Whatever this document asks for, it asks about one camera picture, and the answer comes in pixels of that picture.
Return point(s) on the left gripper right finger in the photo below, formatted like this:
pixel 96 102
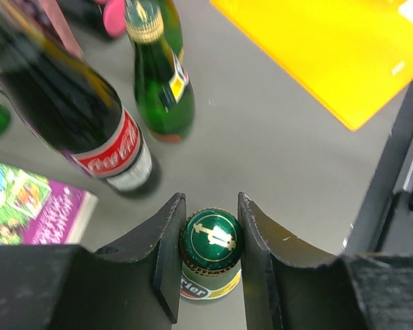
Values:
pixel 291 284

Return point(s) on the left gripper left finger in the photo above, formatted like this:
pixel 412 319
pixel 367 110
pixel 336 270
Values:
pixel 130 283

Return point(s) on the blue juice carton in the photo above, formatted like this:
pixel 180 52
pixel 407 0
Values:
pixel 58 21

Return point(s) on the purple treehouse book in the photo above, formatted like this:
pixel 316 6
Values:
pixel 36 210

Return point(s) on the yellow folder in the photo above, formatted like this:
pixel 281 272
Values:
pixel 351 56

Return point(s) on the black pink drawer unit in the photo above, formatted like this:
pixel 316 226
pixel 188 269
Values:
pixel 105 18

